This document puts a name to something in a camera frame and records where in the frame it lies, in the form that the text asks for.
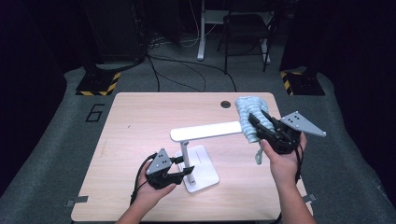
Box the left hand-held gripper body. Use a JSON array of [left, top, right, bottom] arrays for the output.
[[145, 147, 183, 190]]

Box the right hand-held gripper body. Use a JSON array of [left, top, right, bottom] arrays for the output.
[[262, 110, 328, 156]]

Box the light blue cloth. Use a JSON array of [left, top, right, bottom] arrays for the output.
[[233, 95, 276, 166]]

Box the white desk lamp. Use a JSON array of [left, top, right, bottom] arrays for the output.
[[169, 120, 243, 194]]

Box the person's right hand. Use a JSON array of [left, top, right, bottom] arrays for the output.
[[260, 133, 309, 188]]

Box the person's left hand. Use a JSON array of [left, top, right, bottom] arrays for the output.
[[132, 174, 178, 216]]

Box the black yellow striped stand base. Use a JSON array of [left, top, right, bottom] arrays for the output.
[[75, 63, 121, 97], [279, 70, 326, 96]]

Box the black chair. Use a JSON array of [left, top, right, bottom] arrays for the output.
[[217, 0, 278, 75]]

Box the black equipment cabinet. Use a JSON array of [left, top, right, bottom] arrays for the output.
[[81, 0, 148, 64]]

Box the left hand-held gripper black cable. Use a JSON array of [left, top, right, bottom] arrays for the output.
[[130, 151, 159, 205]]

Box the hand-held gripper black cable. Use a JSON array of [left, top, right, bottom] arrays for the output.
[[293, 139, 305, 185], [130, 151, 159, 205]]

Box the right hand-held gripper black cable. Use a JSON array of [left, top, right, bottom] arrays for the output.
[[293, 139, 305, 185]]

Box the looped black floor cable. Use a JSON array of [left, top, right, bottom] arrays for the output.
[[154, 60, 207, 93]]

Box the long black floor cable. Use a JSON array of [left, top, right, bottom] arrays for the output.
[[147, 54, 238, 93]]

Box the short black floor cable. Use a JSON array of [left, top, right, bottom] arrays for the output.
[[146, 56, 161, 93]]

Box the white desk frame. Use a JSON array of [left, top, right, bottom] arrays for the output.
[[196, 0, 275, 64]]

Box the white cable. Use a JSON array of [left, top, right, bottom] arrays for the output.
[[179, 0, 219, 49]]

